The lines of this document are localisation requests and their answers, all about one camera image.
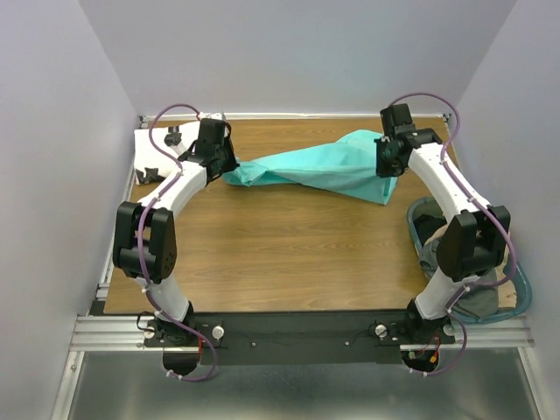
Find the grey t shirt in basket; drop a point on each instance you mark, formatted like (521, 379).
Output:
(479, 303)

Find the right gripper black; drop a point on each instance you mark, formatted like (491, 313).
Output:
(381, 170)

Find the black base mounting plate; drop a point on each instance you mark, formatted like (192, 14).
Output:
(386, 347)

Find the aluminium front rail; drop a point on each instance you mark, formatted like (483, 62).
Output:
(115, 334)

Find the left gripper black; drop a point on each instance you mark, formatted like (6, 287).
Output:
(233, 164)

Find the aluminium back rail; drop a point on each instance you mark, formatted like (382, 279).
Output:
(232, 116)

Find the beige t shirt in basket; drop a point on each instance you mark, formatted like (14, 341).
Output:
(506, 291)

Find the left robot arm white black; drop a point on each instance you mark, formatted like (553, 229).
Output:
(145, 246)

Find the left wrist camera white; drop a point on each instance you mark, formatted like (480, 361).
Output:
(212, 119)

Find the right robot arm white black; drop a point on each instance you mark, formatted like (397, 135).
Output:
(476, 238)

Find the folded white printed t shirt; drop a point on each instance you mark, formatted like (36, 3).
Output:
(151, 165)

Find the teal plastic laundry basket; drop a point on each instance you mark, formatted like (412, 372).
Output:
(424, 217)

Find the teal t shirt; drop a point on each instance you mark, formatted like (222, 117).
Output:
(346, 166)

